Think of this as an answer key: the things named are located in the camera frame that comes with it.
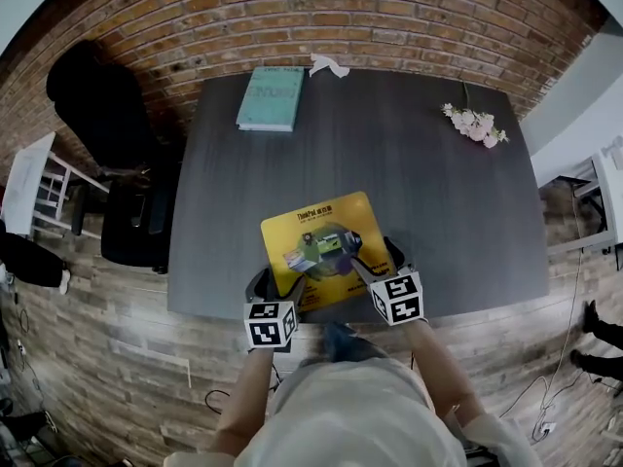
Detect black floor cable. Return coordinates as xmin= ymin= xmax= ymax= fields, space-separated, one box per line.
xmin=203 ymin=389 xmax=230 ymax=413

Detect yellow printed mouse pad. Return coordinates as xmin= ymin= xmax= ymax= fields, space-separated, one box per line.
xmin=260 ymin=191 xmax=398 ymax=313

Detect teal book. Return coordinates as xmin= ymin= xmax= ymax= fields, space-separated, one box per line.
xmin=236 ymin=65 xmax=306 ymax=133

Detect person's jeans leg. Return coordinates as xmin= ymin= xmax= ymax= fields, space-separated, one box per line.
xmin=323 ymin=321 xmax=388 ymax=367

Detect person's white shirt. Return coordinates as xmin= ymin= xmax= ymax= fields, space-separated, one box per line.
xmin=163 ymin=357 xmax=541 ymax=467

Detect crumpled white tissue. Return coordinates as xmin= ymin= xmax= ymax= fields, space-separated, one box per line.
xmin=308 ymin=53 xmax=351 ymax=80

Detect dark grey table white legs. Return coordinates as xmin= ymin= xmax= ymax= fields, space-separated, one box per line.
xmin=166 ymin=68 xmax=551 ymax=324

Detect pink flower sprig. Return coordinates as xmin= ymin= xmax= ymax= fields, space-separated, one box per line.
xmin=440 ymin=81 xmax=510 ymax=150

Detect black office chair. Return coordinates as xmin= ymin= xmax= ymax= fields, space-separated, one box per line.
xmin=46 ymin=40 xmax=179 ymax=275

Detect person's right forearm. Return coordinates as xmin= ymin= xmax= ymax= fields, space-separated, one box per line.
xmin=403 ymin=319 xmax=488 ymax=430

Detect person's left forearm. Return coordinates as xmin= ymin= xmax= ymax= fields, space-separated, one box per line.
xmin=211 ymin=347 xmax=275 ymax=449

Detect small white side table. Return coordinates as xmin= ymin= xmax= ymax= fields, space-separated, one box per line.
xmin=1 ymin=131 xmax=111 ymax=240

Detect white floor cable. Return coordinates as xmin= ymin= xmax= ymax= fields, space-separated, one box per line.
xmin=498 ymin=250 xmax=585 ymax=445

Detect white desk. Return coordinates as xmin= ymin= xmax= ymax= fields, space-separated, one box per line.
xmin=547 ymin=136 xmax=623 ymax=257

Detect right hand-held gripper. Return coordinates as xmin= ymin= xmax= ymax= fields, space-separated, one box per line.
xmin=349 ymin=236 xmax=424 ymax=327

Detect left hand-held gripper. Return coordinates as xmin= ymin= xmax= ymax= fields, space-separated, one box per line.
xmin=242 ymin=268 xmax=308 ymax=350

